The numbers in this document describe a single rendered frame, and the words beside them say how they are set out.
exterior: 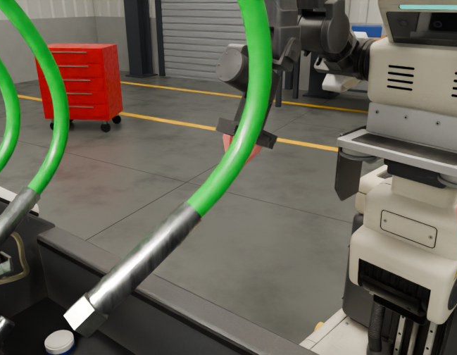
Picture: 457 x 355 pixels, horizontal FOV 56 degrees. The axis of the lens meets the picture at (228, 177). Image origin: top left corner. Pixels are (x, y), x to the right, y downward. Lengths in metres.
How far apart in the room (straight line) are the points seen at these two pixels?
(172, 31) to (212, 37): 0.83
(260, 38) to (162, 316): 0.40
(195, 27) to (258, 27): 7.40
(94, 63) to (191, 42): 3.42
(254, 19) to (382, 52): 0.68
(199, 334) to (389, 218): 0.59
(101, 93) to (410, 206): 3.90
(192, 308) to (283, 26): 0.49
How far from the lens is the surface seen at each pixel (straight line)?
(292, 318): 2.00
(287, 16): 0.79
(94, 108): 4.64
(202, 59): 7.62
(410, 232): 1.00
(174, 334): 0.57
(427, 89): 0.90
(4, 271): 0.35
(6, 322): 0.37
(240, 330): 0.51
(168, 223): 0.26
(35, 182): 0.44
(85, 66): 4.57
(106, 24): 9.06
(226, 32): 7.33
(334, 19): 0.88
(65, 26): 8.78
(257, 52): 0.26
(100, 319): 0.27
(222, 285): 2.16
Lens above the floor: 1.29
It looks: 23 degrees down
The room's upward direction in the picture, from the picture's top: straight up
